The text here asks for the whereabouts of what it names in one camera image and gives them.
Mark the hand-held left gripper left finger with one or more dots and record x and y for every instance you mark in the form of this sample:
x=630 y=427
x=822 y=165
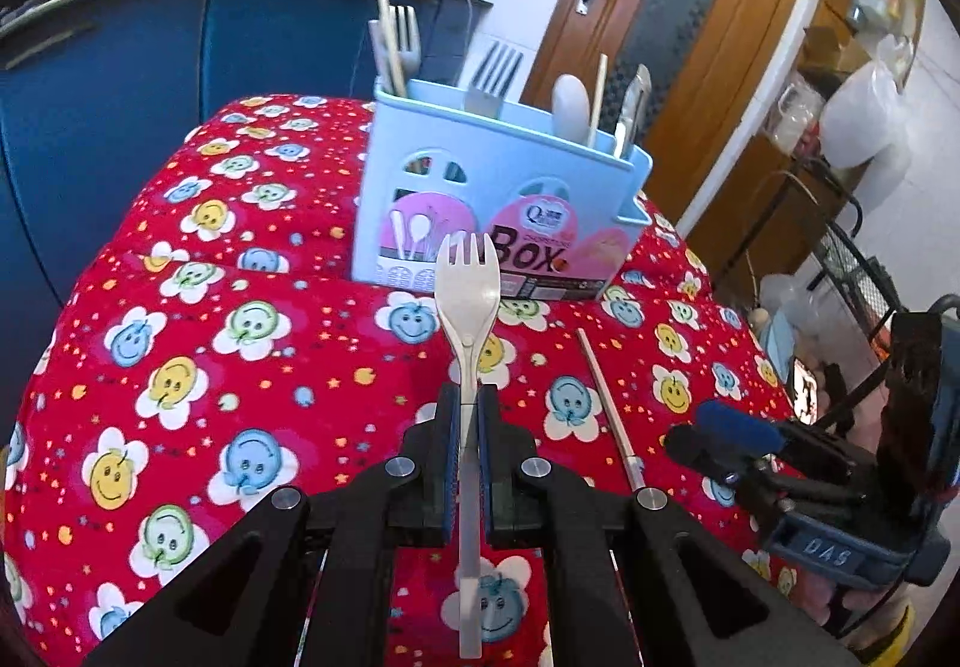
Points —
x=450 y=457

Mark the white plastic spoon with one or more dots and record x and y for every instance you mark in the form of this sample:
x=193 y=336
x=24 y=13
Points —
x=574 y=105

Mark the clear plastic container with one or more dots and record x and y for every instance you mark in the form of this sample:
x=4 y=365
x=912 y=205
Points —
x=795 y=116

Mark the person's right hand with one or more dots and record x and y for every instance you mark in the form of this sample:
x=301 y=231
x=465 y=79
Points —
x=821 y=599

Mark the wooden shelf unit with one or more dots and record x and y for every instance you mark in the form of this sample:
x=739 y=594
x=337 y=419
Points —
x=780 y=187

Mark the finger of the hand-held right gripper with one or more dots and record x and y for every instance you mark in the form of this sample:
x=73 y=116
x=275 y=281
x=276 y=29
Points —
x=742 y=428
x=705 y=453

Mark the blue kitchen cabinet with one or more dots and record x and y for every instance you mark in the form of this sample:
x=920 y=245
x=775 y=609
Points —
x=150 y=75

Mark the red smiley flower tablecloth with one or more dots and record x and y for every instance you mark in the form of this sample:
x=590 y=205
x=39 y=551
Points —
x=247 y=352

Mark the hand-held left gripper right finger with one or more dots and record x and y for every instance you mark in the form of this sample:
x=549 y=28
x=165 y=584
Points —
x=489 y=457

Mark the white plastic bag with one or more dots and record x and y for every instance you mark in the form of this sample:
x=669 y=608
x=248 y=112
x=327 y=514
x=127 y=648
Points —
x=866 y=112

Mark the cream plastic chopstick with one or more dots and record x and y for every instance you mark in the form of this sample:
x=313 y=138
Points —
x=390 y=45

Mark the metal fork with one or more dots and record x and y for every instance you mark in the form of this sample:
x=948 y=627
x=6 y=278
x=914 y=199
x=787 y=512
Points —
x=491 y=78
x=411 y=41

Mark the curved metal knife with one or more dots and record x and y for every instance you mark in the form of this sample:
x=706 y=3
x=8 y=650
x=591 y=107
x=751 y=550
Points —
x=619 y=138

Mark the light blue utensil box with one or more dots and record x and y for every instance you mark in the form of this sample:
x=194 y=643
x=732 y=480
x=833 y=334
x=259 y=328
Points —
x=495 y=195

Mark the wooden door with glass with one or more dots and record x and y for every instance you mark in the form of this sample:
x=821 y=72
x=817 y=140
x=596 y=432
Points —
x=675 y=22

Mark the cream plastic spork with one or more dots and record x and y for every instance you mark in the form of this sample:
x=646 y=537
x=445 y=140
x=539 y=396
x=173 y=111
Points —
x=466 y=299

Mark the straight metal knife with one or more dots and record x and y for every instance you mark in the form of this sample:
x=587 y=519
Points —
x=639 y=97

